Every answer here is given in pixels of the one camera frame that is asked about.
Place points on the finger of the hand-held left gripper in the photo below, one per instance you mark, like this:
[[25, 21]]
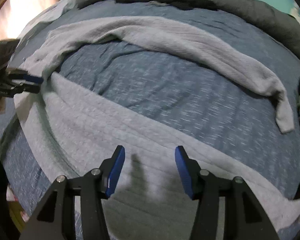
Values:
[[33, 78], [27, 89]]

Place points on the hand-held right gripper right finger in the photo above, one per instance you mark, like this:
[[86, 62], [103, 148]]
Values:
[[186, 172]]

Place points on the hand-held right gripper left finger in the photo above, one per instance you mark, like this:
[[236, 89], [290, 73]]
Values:
[[115, 172]]

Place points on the grey ribbed sweater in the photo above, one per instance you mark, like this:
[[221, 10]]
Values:
[[90, 135]]

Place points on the pink curtain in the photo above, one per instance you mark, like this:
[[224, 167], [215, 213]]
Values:
[[17, 10]]

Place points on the light grey blanket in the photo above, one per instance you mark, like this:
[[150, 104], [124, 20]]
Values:
[[47, 12]]

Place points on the blue patterned bed sheet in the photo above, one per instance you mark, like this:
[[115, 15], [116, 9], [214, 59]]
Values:
[[152, 80]]

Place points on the dark grey rolled duvet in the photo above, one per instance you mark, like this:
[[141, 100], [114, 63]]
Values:
[[252, 12]]

